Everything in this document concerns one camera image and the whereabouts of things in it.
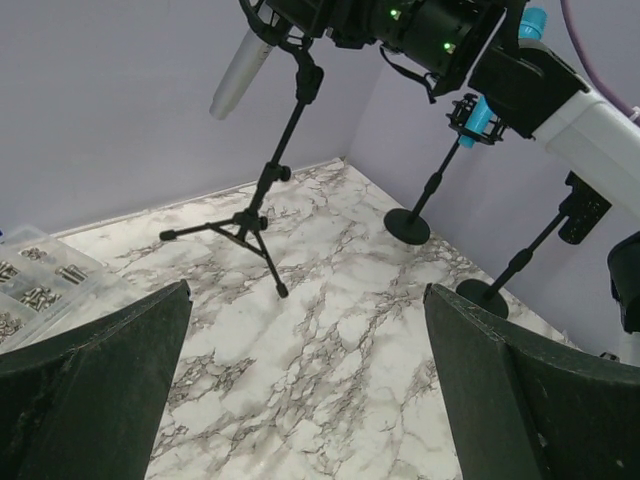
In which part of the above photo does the round base shock-mount stand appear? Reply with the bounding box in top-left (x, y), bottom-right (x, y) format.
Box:
top-left (384, 93), bottom-right (484, 246)

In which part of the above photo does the black tripod microphone stand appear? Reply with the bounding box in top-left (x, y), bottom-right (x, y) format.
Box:
top-left (159, 1), bottom-right (324, 298)

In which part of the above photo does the clear plastic screw box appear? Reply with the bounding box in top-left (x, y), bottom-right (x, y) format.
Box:
top-left (1, 225), bottom-right (142, 353)

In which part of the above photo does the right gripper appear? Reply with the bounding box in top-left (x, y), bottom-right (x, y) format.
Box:
top-left (266, 0), bottom-right (333, 38)

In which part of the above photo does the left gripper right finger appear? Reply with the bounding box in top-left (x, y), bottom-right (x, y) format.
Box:
top-left (423, 284), bottom-right (639, 479)

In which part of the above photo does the round base clip stand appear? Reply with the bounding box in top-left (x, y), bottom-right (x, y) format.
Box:
top-left (455, 172), bottom-right (612, 319)

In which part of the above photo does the blue microphone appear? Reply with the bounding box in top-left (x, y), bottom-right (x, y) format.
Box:
top-left (458, 7), bottom-right (548, 149)

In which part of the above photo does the silver microphone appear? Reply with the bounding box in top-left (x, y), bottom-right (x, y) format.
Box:
top-left (209, 30), bottom-right (273, 120)

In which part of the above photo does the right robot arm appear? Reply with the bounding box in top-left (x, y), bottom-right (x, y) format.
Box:
top-left (271, 1), bottom-right (639, 245)

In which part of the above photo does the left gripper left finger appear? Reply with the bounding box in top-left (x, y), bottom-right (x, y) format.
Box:
top-left (1, 280), bottom-right (192, 479)

